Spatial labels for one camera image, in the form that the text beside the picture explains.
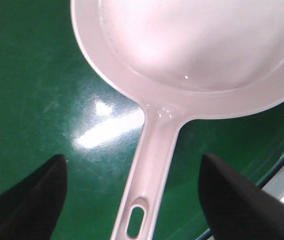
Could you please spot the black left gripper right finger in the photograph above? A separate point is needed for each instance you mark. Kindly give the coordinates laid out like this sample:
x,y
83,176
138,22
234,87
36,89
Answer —
x,y
234,207

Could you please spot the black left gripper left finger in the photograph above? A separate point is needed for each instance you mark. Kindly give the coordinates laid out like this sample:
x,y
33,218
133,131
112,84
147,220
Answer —
x,y
30,209

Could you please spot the beige plastic dustpan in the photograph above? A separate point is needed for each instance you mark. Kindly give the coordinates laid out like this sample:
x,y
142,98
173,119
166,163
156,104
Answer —
x,y
180,60

